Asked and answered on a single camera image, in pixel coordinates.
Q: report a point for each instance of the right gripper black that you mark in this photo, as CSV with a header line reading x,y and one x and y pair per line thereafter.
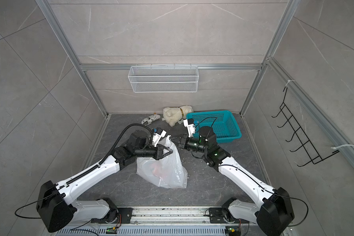
x,y
184,141

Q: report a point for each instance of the aluminium mounting rail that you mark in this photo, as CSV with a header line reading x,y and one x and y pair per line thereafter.
x,y
170,215

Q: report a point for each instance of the white plush bear toy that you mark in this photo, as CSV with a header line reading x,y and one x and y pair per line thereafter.
x,y
172,115

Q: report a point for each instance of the black wire hook rack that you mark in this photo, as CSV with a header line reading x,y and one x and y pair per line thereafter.
x,y
299,134

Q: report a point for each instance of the pink peach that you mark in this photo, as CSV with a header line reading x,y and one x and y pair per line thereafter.
x,y
158,171

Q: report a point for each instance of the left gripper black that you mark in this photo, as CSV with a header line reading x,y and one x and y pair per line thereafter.
x,y
159,155

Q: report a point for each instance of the small white toy car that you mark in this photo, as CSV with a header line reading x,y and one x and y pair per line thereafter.
x,y
150,119

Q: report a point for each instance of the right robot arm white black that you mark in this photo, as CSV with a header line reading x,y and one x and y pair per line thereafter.
x,y
271,209

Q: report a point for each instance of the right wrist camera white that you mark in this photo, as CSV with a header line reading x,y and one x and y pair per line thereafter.
x,y
190,125

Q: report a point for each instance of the white printed plastic bag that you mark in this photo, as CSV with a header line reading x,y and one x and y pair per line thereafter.
x,y
175,174

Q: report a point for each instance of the white wire mesh basket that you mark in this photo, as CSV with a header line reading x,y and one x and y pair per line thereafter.
x,y
158,79

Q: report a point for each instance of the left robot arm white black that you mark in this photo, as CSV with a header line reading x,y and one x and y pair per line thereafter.
x,y
58,203

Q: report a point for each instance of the teal plastic basket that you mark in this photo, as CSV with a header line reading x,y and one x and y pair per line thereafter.
x,y
223,123

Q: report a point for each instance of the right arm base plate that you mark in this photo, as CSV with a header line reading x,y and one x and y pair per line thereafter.
x,y
218,216

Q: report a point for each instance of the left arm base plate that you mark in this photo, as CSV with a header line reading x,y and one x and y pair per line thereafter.
x,y
123,215

